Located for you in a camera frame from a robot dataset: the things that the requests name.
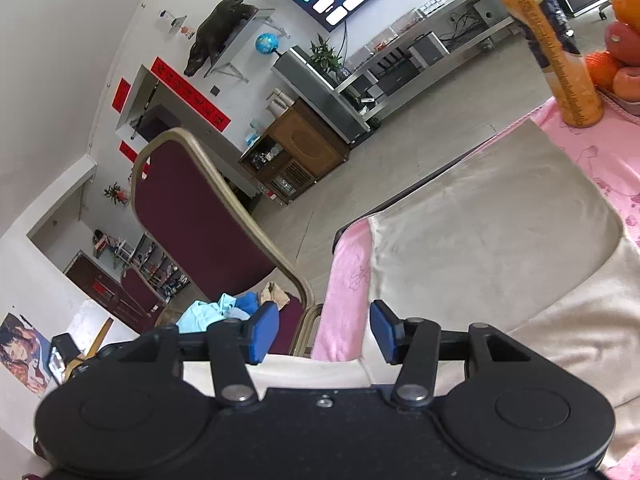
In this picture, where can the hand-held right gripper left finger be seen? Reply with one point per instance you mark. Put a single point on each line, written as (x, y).
(262, 334)

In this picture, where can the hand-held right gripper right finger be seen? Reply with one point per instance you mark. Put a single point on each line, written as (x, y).
(384, 332)

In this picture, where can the beige shirt with navy trim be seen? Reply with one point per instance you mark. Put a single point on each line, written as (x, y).
(475, 240)

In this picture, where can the wooden table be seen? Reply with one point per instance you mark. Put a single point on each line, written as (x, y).
(102, 332)

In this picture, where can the light blue cloth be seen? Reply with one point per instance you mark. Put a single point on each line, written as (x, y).
(200, 317)

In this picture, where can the pink printed blanket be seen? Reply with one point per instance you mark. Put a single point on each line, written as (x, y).
(345, 280)

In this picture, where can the dark red door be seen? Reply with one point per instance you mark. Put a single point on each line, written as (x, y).
(100, 285)

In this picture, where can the metal shoe rack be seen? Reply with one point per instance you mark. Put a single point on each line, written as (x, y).
(165, 270)

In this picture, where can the red flower plant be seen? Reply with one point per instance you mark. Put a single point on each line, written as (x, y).
(117, 192)

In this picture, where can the wooden cabinet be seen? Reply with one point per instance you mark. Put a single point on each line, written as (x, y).
(310, 145)

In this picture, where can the white kettle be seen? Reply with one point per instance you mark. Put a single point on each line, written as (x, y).
(280, 102)

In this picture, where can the grey tower speaker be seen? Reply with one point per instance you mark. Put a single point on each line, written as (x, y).
(320, 95)

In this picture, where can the black receiver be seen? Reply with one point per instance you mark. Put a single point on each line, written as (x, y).
(397, 77)

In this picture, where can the metal television stand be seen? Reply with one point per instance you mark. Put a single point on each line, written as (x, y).
(360, 76)

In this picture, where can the green potted plant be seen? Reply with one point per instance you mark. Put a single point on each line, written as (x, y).
(325, 55)

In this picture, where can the silver speaker box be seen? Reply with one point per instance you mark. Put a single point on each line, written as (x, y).
(429, 50)
(492, 12)

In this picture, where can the blue globe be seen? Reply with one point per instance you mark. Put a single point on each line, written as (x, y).
(265, 43)

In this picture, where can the dark animal sculpture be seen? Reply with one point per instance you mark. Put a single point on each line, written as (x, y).
(220, 25)

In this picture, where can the orange juice bottle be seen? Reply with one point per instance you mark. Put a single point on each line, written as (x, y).
(555, 50)

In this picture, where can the small tangerine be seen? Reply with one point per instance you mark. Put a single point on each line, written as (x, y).
(602, 70)

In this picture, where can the red apple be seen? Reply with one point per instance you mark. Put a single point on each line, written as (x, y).
(629, 85)
(622, 42)

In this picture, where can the large orange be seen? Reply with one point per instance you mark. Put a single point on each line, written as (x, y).
(630, 5)

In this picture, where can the wall poster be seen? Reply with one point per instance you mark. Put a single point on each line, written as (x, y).
(22, 352)

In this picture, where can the maroon chair with gold frame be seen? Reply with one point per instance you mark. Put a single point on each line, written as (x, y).
(140, 290)
(200, 220)

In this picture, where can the red wall couplet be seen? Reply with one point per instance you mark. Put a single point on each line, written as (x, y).
(190, 92)
(129, 150)

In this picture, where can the short red wall banner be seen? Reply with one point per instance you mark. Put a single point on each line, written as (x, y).
(121, 96)

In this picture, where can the wall shelf with brackets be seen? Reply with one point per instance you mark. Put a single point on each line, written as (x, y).
(260, 15)

